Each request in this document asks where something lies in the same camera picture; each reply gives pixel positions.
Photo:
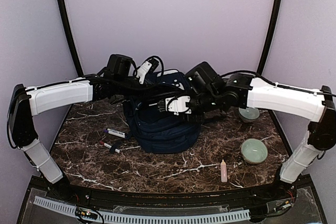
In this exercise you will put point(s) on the right black frame post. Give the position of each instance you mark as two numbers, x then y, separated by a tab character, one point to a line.
269	36

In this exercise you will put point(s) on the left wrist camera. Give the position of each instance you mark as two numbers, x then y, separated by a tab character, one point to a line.
148	66

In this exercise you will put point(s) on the far green ceramic bowl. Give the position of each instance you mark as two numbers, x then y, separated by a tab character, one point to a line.
248	115

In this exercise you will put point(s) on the red cap marker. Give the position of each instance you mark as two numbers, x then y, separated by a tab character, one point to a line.
112	148

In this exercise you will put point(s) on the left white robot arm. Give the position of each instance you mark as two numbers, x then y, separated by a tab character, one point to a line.
120	77

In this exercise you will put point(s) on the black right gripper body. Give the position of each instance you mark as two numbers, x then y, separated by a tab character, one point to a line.
206	102

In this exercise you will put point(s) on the navy blue student backpack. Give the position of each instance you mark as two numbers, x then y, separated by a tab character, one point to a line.
159	132

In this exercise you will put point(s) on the black frame post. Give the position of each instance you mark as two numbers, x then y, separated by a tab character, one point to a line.
269	36
69	37

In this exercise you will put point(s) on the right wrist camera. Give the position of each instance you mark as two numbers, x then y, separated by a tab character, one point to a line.
175	105

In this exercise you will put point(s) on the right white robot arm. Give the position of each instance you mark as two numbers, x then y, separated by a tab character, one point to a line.
247	89

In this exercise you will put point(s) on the pink highlighter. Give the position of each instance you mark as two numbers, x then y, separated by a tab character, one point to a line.
223	169

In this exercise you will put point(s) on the left black frame post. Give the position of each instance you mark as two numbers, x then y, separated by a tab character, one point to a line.
69	37

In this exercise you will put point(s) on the blue cap marker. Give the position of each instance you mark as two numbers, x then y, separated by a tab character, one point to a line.
118	133

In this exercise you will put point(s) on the green ceramic bowl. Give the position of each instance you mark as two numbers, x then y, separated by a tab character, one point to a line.
248	115
254	151

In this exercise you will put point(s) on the near green ceramic bowl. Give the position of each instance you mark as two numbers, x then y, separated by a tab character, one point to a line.
254	151

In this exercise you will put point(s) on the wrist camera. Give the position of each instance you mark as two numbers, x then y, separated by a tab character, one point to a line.
148	66
175	105

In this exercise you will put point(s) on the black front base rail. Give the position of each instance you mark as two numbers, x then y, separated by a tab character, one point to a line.
107	199

